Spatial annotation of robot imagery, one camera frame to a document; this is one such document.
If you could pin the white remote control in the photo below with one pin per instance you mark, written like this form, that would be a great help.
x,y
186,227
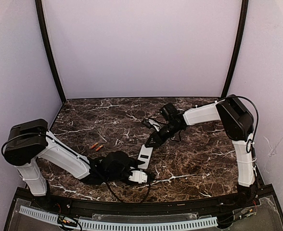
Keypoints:
x,y
145,156

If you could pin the white slotted cable duct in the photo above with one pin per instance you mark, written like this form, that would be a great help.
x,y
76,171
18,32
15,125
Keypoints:
x,y
119,223

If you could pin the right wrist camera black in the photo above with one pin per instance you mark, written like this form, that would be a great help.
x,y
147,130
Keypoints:
x,y
151,123

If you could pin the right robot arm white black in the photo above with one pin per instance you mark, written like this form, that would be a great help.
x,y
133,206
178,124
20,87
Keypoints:
x,y
238,122

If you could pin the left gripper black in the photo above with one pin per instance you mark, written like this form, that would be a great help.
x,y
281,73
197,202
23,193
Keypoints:
x,y
131,167

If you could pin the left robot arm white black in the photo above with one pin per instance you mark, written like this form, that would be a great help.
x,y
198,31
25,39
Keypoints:
x,y
31,140

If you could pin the right black frame post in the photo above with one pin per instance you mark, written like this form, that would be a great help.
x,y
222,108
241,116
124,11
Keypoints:
x,y
236,49

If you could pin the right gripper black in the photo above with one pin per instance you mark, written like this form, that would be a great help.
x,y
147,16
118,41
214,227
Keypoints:
x,y
157,137

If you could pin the black front rail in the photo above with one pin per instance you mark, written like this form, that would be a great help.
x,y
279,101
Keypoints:
x,y
208,206

